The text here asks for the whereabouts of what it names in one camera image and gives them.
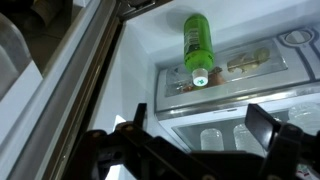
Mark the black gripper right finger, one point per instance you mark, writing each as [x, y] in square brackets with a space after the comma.
[261, 125]

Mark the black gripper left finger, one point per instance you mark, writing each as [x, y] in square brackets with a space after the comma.
[140, 118]

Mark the green plastic bottle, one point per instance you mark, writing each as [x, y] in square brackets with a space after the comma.
[198, 52]

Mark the clear water bottle middle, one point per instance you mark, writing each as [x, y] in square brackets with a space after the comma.
[245, 141]

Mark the clear water bottle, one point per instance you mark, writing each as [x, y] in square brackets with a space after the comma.
[306, 116]
[245, 141]
[211, 139]

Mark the clear water bottle right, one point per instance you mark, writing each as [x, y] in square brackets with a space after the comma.
[306, 116]

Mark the clear water bottle left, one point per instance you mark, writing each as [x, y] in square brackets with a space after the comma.
[211, 139]

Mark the clear vegetable crisper drawer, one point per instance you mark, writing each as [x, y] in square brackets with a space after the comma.
[240, 72]

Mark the right open refrigerator door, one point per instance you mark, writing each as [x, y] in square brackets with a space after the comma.
[64, 67]

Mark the upper clear door bin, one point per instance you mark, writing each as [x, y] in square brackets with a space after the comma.
[14, 54]

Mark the crisper humidity dial panel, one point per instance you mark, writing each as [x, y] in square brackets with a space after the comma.
[306, 42]

